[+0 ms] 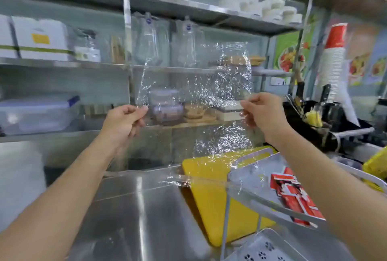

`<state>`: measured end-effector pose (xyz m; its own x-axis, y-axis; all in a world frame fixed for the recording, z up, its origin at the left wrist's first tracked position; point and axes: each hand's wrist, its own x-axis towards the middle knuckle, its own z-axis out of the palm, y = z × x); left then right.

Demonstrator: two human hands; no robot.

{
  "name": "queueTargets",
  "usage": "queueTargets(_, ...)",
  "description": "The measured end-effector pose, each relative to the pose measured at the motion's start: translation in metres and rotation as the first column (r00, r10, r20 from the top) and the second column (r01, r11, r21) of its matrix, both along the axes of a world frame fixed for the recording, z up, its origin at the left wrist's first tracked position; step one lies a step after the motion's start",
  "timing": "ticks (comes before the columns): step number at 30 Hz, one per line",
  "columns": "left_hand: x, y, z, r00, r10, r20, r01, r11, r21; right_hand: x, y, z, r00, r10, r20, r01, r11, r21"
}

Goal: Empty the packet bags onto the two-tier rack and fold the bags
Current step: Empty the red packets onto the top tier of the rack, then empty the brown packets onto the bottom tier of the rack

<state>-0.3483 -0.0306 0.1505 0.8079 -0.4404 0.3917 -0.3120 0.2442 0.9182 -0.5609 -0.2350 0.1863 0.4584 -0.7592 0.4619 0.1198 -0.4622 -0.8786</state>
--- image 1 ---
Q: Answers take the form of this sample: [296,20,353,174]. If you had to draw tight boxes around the clear bottle green label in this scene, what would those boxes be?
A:
[73,29,102,63]

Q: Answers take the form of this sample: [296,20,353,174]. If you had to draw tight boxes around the person's left forearm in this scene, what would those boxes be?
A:
[0,137,121,261]

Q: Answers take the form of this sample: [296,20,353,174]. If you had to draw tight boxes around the red sauce packets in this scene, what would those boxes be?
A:
[269,167,326,228]

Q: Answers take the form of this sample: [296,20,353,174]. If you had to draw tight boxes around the clear glass pitcher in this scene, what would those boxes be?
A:
[173,16,206,68]
[133,12,170,67]

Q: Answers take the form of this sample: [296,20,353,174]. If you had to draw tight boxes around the person's left hand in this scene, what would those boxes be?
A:
[100,104,149,155]

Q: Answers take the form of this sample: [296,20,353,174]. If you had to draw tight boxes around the stack of white bowls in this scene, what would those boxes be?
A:
[218,0,303,25]

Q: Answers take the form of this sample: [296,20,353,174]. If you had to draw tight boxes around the round wooden coaster stack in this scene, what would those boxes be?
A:
[184,103,210,120]

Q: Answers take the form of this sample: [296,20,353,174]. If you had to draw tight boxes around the orange food poster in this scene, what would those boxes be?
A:
[347,28,379,87]

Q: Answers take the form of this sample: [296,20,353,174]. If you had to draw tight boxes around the yellow utensil handles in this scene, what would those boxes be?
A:
[305,109,324,128]

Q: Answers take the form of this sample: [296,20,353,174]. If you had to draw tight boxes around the person's right forearm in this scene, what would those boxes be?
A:
[273,130,387,261]

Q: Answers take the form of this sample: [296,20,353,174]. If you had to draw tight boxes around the small clear lidded container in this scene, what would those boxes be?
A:
[148,88,180,108]

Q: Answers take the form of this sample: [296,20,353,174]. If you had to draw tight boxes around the grey two-tier corner rack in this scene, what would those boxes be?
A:
[220,147,387,261]

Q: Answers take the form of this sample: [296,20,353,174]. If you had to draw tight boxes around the black handled knife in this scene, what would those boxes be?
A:
[320,84,332,105]
[296,81,306,102]

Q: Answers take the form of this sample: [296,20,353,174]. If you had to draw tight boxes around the clear plastic bag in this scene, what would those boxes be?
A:
[104,41,276,194]

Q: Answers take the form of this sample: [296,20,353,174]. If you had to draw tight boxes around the clear container with brown packets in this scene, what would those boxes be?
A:
[151,103,184,124]

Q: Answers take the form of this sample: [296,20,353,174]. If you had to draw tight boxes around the yellow plastic basket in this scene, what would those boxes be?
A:
[362,145,387,192]

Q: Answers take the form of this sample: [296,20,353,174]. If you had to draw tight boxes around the black utensil rack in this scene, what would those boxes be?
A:
[284,100,376,153]

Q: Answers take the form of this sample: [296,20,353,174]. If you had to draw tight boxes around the white square box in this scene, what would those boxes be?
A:
[216,109,246,121]
[217,100,244,111]

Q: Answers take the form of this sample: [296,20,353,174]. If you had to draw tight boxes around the stack of paper cups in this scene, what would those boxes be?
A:
[317,23,349,103]

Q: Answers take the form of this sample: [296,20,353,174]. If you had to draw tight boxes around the yellow cutting board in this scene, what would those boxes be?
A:
[181,145,279,247]

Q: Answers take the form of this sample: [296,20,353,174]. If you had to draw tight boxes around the bundle of wooden sticks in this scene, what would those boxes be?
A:
[110,35,126,65]

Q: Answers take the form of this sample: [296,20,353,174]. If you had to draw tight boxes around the white carton yellow label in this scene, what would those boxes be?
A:
[0,14,18,59]
[11,16,74,62]

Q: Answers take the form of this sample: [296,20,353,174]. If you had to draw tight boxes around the blue food poster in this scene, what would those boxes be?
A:
[367,40,387,85]

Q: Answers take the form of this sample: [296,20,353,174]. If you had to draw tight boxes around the flat wooden board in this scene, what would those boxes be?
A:
[223,55,267,67]

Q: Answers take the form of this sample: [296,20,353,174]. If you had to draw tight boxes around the large clear lidded container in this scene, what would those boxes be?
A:
[0,95,81,136]

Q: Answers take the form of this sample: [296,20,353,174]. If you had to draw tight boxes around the person's right hand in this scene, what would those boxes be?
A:
[239,92,292,147]

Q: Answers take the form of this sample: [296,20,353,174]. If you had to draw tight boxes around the green food poster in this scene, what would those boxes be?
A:
[273,29,315,87]

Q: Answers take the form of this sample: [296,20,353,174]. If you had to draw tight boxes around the stainless steel shelf rack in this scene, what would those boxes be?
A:
[0,0,306,143]

